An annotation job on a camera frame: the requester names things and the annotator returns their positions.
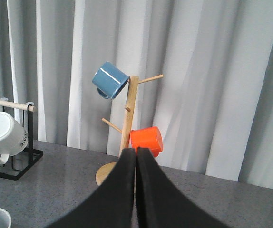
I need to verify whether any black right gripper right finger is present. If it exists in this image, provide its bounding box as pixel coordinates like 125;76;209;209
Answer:
136;147;227;228

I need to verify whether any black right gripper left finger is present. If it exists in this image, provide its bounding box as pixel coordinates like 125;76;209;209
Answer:
48;148;136;228

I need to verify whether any wooden mug tree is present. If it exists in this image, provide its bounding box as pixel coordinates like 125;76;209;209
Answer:
96;74;164;186

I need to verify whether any orange mug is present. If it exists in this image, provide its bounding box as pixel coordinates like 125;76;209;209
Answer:
129;126;164;157

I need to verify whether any grey white curtain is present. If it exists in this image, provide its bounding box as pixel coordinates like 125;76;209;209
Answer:
0;0;273;189

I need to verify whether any blue mug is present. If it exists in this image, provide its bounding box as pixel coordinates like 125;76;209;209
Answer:
92;62;129;99

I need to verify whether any white ribbed mug on rack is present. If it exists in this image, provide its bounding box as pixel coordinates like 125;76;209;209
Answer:
0;112;29;164

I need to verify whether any black wire mug rack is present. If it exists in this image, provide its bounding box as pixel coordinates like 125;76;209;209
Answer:
0;99;43;181

